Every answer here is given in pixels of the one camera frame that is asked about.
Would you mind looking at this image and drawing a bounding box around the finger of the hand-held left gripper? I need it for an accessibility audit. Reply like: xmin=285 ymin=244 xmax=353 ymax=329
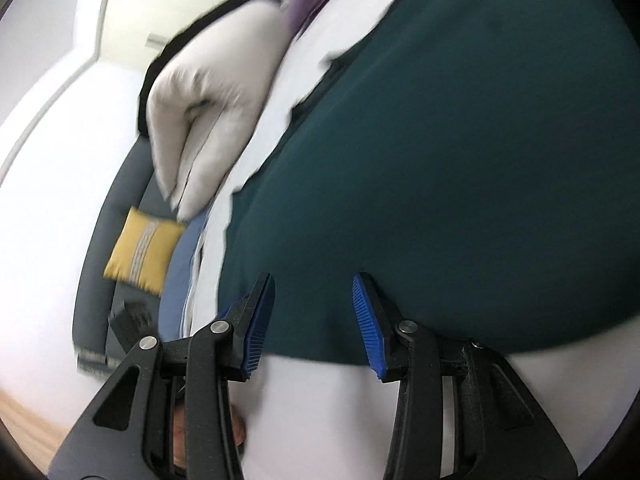
xmin=215 ymin=295 xmax=249 ymax=323

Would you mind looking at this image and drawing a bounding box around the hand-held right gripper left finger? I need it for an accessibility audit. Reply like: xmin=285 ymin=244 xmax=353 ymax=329
xmin=47 ymin=272 xmax=277 ymax=480

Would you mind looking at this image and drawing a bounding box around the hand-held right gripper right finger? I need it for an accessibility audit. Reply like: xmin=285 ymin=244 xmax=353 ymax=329
xmin=351 ymin=272 xmax=581 ymax=480

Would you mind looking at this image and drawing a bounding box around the dark green sweater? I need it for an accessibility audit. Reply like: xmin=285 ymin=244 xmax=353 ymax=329
xmin=217 ymin=0 xmax=639 ymax=368

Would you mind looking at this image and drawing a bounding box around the person's left hand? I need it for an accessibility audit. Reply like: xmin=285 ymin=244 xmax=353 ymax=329
xmin=171 ymin=400 xmax=249 ymax=465

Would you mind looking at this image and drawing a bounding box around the blue blanket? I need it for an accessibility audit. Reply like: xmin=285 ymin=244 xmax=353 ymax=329
xmin=159 ymin=209 xmax=211 ymax=342

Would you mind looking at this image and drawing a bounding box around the bed with white sheet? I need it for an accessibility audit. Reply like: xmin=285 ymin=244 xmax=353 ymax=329
xmin=186 ymin=0 xmax=640 ymax=480

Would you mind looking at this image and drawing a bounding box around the yellow pillow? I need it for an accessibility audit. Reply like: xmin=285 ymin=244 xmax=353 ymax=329
xmin=103 ymin=206 xmax=187 ymax=297

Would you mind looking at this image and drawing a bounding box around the grey bed headboard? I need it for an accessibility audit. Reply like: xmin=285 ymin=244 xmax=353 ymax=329
xmin=71 ymin=139 xmax=174 ymax=362

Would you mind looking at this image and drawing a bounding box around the folded beige duvet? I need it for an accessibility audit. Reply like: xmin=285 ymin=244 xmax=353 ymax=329
xmin=146 ymin=0 xmax=294 ymax=224

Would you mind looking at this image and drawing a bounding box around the black cloth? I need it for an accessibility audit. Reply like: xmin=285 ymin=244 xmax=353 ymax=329
xmin=136 ymin=0 xmax=262 ymax=139

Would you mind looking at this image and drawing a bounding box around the cream wardrobe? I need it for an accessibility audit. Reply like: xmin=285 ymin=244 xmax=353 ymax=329
xmin=96 ymin=0 xmax=312 ymax=69

